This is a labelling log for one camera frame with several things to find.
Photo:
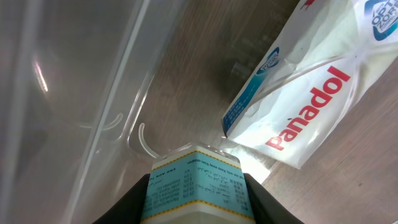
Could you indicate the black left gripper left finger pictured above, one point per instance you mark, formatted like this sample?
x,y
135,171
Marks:
x,y
128,209

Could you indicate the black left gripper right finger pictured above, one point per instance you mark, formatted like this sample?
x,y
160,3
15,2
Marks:
x,y
266,209

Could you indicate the gold-lidded balm jar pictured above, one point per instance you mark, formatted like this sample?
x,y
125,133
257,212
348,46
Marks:
x,y
197,184

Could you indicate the white Panadol medicine box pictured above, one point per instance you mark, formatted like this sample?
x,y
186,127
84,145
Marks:
x,y
325,58

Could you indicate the clear plastic container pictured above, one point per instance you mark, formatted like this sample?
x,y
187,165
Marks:
x,y
93,91

